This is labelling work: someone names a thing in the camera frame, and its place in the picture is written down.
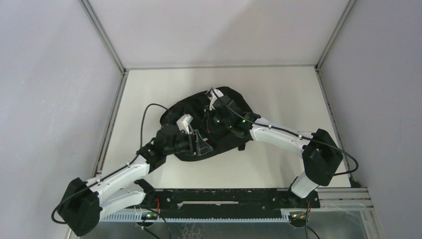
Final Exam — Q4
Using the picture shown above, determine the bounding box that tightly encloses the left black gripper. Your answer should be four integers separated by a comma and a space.
164, 129, 212, 156

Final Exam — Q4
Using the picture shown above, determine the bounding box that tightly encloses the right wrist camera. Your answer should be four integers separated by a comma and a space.
206, 88, 224, 111

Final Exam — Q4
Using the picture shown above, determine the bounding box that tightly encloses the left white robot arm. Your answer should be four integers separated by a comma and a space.
51, 124, 214, 237

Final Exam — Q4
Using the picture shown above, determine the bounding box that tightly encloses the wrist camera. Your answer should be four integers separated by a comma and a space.
206, 88, 224, 111
176, 114, 193, 134

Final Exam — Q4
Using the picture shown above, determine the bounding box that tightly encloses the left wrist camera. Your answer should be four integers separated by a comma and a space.
176, 114, 193, 134

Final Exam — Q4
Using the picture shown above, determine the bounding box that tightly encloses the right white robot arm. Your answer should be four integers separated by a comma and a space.
207, 89, 343, 207

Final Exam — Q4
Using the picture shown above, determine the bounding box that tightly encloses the black backpack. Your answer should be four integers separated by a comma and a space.
160, 87, 253, 162

